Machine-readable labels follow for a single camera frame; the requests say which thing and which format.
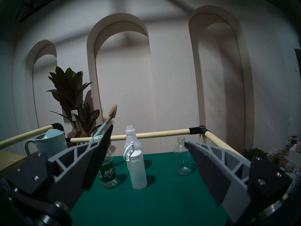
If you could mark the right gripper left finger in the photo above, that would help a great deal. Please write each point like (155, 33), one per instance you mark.
(70, 162)

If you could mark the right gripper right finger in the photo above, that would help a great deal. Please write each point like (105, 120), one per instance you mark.
(225, 176)

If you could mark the green three-tier shelf cart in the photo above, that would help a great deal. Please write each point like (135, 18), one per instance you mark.
(164, 197)

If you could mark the light blue watering can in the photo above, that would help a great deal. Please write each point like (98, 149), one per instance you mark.
(51, 143)

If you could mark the bushy small potted plant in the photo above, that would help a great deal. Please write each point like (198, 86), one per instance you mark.
(255, 153)

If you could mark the green label water bottle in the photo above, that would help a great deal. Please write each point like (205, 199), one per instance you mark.
(109, 173)

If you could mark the white plant label tag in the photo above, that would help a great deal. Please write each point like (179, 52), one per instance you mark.
(74, 115)

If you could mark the empty clear glass bottle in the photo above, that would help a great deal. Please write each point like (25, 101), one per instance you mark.
(182, 157)

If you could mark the light wooden table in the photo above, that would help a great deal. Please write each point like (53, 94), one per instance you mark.
(9, 162)

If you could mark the tall white plastic bottle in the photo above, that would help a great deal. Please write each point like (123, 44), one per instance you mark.
(131, 133)

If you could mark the white capped squeeze bottle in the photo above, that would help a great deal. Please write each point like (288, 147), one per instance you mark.
(137, 171)

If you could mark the tall dark leafy plant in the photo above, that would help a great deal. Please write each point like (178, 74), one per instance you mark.
(68, 91)

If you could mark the white cardboard box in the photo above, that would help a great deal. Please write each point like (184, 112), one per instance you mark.
(295, 155)

